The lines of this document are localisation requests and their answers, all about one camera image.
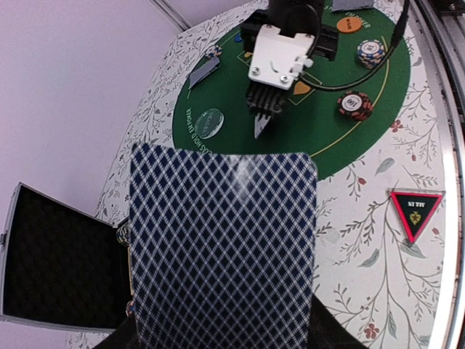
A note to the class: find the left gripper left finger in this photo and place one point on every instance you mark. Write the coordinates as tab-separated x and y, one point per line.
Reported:
124	337

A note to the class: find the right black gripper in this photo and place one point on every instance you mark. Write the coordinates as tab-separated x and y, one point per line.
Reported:
297	21

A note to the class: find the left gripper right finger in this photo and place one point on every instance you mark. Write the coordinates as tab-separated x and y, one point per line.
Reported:
325	332

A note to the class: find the orange big blind button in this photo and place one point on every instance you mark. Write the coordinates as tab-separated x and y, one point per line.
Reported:
349	25

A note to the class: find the clear acrylic dealer button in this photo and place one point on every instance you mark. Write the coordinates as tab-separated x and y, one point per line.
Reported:
209	123

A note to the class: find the black red chip stack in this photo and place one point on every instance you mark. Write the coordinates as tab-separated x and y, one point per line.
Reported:
355	105

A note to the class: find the dealt blue checkered cards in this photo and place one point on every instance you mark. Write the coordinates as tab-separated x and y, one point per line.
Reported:
351	5

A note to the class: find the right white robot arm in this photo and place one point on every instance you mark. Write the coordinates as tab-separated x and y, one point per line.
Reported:
289	6

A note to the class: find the left poker chip stack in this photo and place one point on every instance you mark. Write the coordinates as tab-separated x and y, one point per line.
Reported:
129	309

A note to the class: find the poker chip stack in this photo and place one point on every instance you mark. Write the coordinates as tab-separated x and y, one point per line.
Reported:
123	235
129	309

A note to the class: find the round green poker mat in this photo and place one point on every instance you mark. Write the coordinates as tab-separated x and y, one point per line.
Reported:
310	122

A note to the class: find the right poker chip stack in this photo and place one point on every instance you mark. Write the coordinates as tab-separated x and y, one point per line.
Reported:
123	235

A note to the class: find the floral tablecloth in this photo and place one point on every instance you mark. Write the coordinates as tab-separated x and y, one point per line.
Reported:
384	291

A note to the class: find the red black triangle card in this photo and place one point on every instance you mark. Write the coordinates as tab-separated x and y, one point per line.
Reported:
415	209

